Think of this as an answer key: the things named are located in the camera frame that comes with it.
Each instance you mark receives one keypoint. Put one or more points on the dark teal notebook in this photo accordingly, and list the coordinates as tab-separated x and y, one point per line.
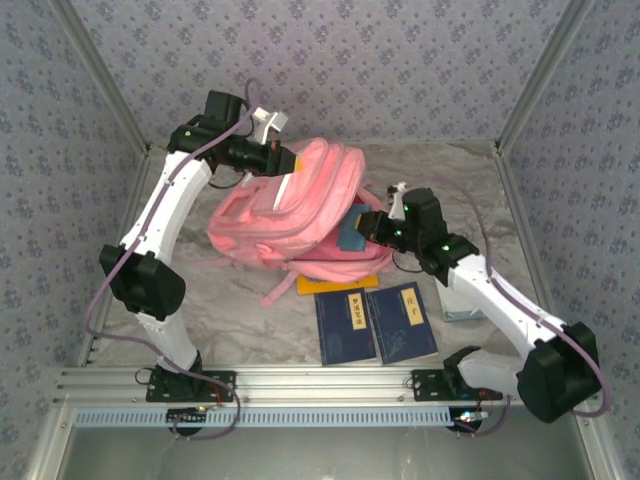
350	232

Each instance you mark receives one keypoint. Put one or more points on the pink backpack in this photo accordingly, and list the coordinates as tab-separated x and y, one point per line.
290	215

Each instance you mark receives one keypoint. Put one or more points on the orange cartoon cover book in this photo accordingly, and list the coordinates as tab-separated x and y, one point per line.
320	286

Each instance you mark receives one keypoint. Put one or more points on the dark blue book two-character label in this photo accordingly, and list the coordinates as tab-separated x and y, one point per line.
400	330

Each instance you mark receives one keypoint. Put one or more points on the dark blue book four-character label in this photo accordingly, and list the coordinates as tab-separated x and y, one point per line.
340	335

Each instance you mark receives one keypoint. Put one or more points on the pale grey-blue notebook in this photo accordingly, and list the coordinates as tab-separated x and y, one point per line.
460	312

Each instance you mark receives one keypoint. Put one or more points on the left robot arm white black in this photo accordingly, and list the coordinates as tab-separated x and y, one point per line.
145	280

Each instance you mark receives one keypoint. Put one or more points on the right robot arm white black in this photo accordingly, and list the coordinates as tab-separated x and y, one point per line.
555	380

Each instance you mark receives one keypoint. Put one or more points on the small black controller board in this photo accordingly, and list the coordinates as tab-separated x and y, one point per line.
469	419
186	416

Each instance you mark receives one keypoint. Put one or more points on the grey metal shelf panel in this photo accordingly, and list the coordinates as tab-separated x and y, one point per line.
325	455

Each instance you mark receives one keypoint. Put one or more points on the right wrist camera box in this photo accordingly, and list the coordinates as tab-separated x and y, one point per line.
397	200

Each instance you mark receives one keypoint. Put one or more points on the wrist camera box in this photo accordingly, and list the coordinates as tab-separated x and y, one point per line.
267	122
397	200

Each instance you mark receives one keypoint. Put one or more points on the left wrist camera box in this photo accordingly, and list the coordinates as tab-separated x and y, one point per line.
267	122

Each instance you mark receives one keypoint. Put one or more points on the aluminium table side rail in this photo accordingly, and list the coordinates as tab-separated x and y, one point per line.
515	200
125	220

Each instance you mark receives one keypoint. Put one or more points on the aluminium frame post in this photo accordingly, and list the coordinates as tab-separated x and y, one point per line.
542	75
102	75

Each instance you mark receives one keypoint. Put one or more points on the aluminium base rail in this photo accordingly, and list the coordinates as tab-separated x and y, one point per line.
325	385

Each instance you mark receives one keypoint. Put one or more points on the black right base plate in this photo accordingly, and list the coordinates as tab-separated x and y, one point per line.
425	387

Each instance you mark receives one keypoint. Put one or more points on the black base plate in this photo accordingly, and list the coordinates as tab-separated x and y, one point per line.
425	387
222	387

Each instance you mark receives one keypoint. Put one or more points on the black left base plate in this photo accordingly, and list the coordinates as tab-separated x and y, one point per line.
222	387

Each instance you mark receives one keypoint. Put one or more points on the aluminium frame leg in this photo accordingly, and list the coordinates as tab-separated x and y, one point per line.
600	460
42	465

